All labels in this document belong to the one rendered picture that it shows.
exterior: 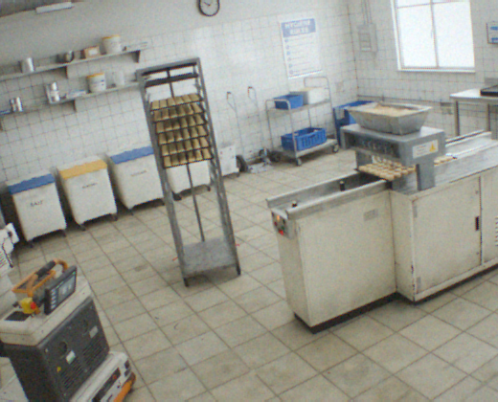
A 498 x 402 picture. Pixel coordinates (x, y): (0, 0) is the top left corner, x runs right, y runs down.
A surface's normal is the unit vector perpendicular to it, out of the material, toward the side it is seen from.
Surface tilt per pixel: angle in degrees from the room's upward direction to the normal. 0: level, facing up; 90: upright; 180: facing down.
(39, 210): 89
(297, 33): 90
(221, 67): 90
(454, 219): 90
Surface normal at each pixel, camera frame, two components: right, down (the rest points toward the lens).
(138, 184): 0.40, 0.23
